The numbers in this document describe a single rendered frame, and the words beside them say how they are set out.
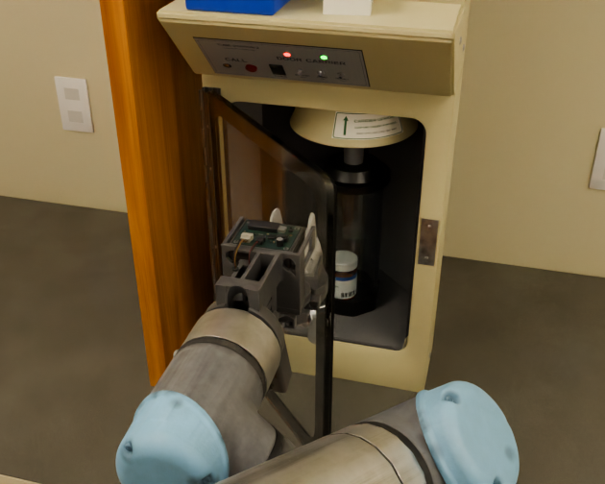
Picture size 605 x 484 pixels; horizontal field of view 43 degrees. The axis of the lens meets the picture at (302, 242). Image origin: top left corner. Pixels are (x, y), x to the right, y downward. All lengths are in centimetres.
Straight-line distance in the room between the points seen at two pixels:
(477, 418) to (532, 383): 76
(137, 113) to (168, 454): 55
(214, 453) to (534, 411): 74
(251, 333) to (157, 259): 50
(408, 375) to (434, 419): 70
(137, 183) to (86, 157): 69
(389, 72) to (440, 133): 12
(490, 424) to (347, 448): 10
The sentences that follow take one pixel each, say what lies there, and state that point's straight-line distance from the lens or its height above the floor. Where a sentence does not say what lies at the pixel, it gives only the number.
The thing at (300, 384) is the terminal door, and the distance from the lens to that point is 95.
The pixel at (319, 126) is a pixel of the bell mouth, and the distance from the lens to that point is 101.
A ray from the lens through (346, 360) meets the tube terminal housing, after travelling 116.
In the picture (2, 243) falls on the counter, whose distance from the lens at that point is 163.
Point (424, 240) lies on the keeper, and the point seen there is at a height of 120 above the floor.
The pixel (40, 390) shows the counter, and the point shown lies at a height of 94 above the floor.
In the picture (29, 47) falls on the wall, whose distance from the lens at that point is 166.
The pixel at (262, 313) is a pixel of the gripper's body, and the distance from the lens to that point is 61.
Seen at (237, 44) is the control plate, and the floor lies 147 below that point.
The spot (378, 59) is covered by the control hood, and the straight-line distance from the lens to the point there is 85.
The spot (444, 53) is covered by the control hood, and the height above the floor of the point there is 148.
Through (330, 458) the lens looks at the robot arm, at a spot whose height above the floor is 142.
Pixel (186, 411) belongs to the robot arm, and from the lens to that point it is 52.
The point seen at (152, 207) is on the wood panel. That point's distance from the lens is 103.
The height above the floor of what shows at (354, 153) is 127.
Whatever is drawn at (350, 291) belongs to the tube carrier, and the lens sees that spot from 116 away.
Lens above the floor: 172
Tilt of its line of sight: 31 degrees down
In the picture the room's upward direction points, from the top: straight up
